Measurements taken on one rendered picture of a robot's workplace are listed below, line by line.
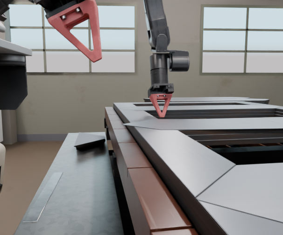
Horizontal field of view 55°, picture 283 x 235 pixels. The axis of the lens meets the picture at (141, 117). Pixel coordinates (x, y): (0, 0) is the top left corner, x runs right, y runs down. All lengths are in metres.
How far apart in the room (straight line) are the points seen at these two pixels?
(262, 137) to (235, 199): 0.44
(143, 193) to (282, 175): 0.16
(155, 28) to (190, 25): 3.81
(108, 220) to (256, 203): 0.38
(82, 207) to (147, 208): 0.36
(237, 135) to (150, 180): 0.34
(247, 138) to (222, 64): 4.07
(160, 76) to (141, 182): 0.55
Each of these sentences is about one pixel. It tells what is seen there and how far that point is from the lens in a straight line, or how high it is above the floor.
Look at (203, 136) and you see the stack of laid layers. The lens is 0.63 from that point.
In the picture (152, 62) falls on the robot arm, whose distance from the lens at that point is 0.89.
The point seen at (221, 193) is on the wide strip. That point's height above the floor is 0.85.
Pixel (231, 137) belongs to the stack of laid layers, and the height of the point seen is 0.83.
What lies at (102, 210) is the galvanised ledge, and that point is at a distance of 0.63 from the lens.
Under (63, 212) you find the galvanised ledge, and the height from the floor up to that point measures 0.68.
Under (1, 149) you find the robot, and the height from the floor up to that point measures 0.79.
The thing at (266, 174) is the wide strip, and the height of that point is 0.85.
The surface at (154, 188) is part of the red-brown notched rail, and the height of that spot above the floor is 0.83.
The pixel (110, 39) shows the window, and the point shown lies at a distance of 4.52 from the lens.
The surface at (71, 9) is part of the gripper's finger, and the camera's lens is 0.39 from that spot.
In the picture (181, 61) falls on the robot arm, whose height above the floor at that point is 1.03.
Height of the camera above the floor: 0.96
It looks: 7 degrees down
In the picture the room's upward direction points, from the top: straight up
